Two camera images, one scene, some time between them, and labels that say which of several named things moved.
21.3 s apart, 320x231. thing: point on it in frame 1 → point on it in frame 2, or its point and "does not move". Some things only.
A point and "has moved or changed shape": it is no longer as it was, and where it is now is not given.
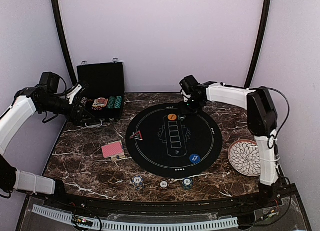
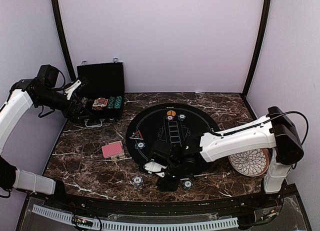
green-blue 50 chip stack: x=187 y=183 does not move
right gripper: x=183 y=110 → x=169 y=186
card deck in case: x=100 y=102 does not move
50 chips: x=181 y=117 does not move
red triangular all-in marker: x=137 y=136 does not move
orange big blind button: x=172 y=117 has moved or changed shape
